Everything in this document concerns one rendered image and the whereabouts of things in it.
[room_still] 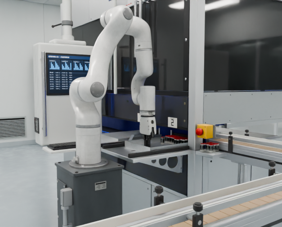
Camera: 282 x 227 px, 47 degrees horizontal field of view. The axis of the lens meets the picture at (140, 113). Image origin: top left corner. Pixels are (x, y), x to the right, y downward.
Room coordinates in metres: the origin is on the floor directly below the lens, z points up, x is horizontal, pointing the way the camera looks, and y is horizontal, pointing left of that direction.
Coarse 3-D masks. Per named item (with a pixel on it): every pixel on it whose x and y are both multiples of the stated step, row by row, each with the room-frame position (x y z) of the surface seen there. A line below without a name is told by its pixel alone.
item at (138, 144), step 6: (156, 138) 2.02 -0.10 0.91; (126, 144) 1.87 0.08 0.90; (132, 144) 1.82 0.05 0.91; (138, 144) 1.77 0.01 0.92; (156, 144) 1.95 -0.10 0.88; (168, 144) 1.95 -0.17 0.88; (174, 144) 1.77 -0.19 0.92; (180, 144) 1.79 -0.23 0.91; (186, 144) 1.82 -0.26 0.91; (144, 150) 1.72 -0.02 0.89; (150, 150) 1.68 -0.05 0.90
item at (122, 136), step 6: (114, 132) 2.24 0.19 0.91; (120, 132) 2.26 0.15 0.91; (126, 132) 2.29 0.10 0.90; (132, 132) 2.32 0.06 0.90; (138, 132) 2.35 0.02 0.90; (102, 138) 2.13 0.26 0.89; (108, 138) 2.06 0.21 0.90; (114, 138) 2.00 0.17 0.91; (120, 138) 2.17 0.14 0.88; (126, 138) 1.99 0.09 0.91; (138, 138) 2.04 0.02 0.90
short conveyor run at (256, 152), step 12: (228, 132) 1.69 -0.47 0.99; (228, 144) 1.69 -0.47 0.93; (240, 144) 1.69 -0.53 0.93; (252, 144) 1.69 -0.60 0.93; (264, 144) 1.55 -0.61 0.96; (276, 144) 1.50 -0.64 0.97; (228, 156) 1.70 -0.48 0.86; (240, 156) 1.64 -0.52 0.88; (252, 156) 1.58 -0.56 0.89; (264, 156) 1.52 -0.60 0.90; (276, 156) 1.47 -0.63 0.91; (276, 168) 1.47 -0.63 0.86
